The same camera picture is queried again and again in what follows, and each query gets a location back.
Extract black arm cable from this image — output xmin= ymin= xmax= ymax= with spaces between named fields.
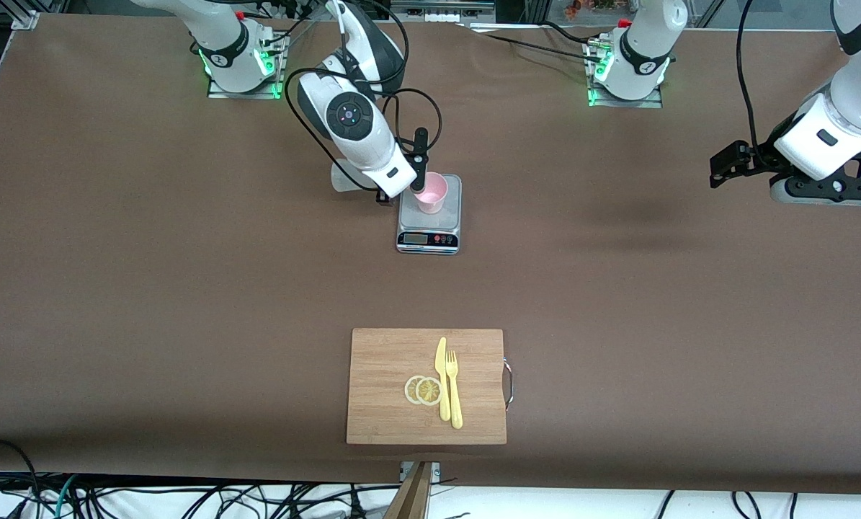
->
xmin=737 ymin=0 xmax=771 ymax=165
xmin=284 ymin=0 xmax=444 ymax=194

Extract grey power strip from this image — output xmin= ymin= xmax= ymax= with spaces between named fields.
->
xmin=391 ymin=0 xmax=496 ymax=24

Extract pink plastic cup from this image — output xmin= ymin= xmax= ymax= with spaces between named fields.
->
xmin=414 ymin=172 xmax=449 ymax=215

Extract teal cable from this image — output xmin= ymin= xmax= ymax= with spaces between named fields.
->
xmin=54 ymin=474 xmax=79 ymax=519

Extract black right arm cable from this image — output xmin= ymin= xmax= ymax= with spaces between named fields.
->
xmin=284 ymin=0 xmax=444 ymax=194

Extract orange toy items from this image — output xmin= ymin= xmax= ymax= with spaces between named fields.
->
xmin=563 ymin=0 xmax=622 ymax=17

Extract yellow plastic knife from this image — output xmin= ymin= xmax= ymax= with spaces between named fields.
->
xmin=434 ymin=337 xmax=452 ymax=422

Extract wooden post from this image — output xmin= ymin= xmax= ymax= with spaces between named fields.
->
xmin=383 ymin=461 xmax=434 ymax=519

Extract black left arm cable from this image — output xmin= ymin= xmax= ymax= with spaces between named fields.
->
xmin=737 ymin=0 xmax=771 ymax=165

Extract long black power cable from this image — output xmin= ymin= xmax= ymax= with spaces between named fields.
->
xmin=459 ymin=20 xmax=607 ymax=73

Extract thick black looped cable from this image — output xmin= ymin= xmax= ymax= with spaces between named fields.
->
xmin=0 ymin=438 xmax=42 ymax=519

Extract translucent sauce bottle orange cap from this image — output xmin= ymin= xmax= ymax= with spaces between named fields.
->
xmin=331 ymin=160 xmax=365 ymax=194

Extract bamboo cutting board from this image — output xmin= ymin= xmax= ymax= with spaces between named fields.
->
xmin=346 ymin=328 xmax=508 ymax=445

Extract brown paper table cover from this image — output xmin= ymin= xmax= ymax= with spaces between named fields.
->
xmin=0 ymin=13 xmax=861 ymax=497

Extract yellow plastic fork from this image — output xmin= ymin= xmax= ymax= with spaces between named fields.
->
xmin=445 ymin=350 xmax=465 ymax=430

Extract silver digital kitchen scale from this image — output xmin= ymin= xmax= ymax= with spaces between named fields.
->
xmin=396 ymin=172 xmax=463 ymax=255

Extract small metal table bracket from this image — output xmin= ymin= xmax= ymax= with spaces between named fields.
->
xmin=400 ymin=461 xmax=441 ymax=484

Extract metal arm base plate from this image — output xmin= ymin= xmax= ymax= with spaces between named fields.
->
xmin=587 ymin=40 xmax=664 ymax=110
xmin=207 ymin=27 xmax=287 ymax=100

